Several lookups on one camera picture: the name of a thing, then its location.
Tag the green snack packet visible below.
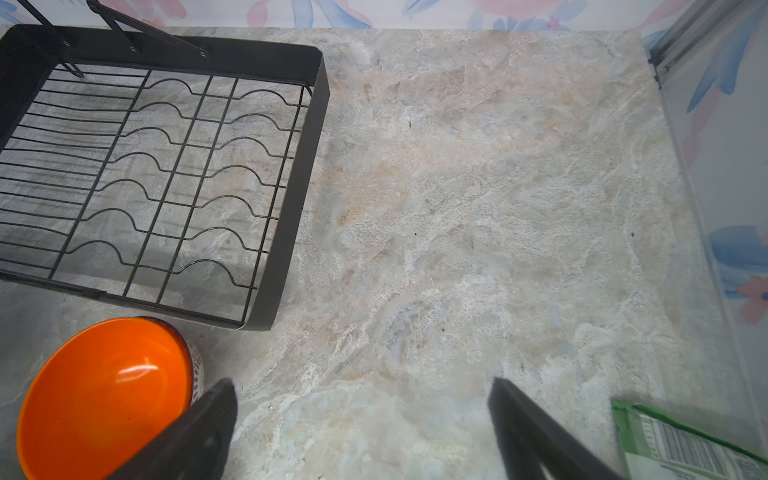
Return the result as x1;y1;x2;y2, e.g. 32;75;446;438
611;401;767;480

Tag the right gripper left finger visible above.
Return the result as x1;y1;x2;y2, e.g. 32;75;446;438
109;378;238;479

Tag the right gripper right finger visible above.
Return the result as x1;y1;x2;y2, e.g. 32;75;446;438
488;377;619;479

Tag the orange bowl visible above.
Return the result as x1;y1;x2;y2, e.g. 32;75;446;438
16;317;191;479

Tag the white patterned bowl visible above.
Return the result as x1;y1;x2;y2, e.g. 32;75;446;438
155;319;206;405

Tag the black wire dish rack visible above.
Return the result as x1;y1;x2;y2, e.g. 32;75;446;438
1;1;330;331

